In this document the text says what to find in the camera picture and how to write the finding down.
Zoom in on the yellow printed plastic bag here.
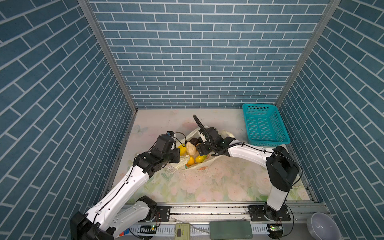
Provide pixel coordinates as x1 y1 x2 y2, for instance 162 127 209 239
171 128 221 171

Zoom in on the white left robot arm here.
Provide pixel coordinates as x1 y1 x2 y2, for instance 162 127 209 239
70 131 181 240

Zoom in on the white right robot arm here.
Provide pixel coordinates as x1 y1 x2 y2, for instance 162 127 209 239
197 127 300 221

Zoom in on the yellow toy fruit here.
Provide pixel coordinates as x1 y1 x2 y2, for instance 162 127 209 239
177 145 188 156

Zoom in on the beige toy fruit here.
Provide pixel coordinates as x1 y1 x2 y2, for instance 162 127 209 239
186 142 198 157

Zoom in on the dark brown toy fruit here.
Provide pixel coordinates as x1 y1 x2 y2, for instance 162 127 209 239
189 138 203 146

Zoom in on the teal perforated plastic basket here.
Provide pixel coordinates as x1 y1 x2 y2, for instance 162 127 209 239
242 104 291 148

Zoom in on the small yellow-green timer box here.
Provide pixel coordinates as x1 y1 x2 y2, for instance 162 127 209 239
175 223 191 240

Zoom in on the white bowl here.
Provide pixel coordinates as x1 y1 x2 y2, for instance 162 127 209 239
307 213 341 240

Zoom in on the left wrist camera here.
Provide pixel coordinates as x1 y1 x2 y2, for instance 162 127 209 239
167 131 175 137

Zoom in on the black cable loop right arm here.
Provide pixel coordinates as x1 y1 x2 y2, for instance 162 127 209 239
193 115 217 153

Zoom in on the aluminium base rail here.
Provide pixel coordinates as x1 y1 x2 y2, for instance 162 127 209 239
158 201 330 223

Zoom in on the aluminium corner post right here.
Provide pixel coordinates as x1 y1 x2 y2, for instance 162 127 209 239
274 0 341 108

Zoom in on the aluminium corner post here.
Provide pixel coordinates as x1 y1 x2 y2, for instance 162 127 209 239
274 0 341 108
78 0 138 115

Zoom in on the aluminium corner post left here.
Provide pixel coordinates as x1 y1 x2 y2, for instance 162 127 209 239
78 0 138 115

